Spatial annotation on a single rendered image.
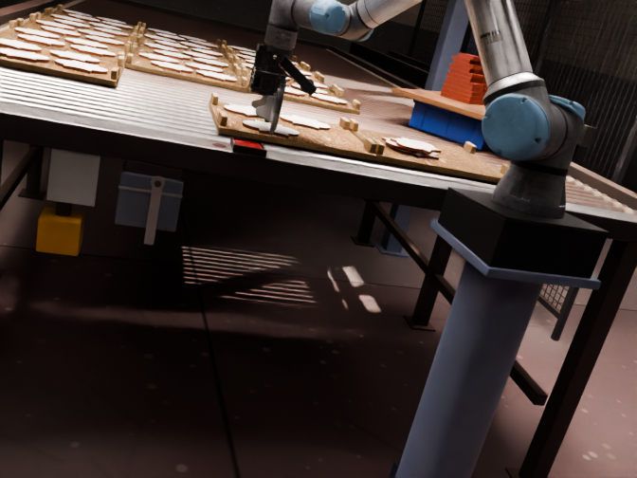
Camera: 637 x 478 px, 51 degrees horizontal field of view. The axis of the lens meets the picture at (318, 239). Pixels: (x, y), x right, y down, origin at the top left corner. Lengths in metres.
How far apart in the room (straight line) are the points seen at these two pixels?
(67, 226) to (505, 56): 0.97
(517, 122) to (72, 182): 0.93
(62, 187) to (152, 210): 0.20
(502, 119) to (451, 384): 0.60
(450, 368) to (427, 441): 0.20
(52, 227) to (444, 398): 0.94
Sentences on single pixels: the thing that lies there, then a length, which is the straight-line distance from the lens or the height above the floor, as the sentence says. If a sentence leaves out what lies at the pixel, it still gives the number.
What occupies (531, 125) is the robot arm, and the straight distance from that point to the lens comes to 1.25.
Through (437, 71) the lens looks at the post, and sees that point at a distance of 3.71.
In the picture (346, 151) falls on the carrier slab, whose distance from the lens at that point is 1.70.
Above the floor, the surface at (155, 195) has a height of 0.79.
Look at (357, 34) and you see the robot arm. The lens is 1.69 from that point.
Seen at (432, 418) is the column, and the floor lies 0.45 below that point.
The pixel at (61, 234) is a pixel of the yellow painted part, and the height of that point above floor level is 0.67.
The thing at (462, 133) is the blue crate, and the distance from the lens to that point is 2.40.
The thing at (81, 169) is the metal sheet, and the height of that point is 0.82.
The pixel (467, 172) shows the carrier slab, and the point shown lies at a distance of 1.83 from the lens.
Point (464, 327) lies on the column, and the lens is 1.48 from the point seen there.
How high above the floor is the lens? 1.26
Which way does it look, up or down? 19 degrees down
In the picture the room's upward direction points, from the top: 14 degrees clockwise
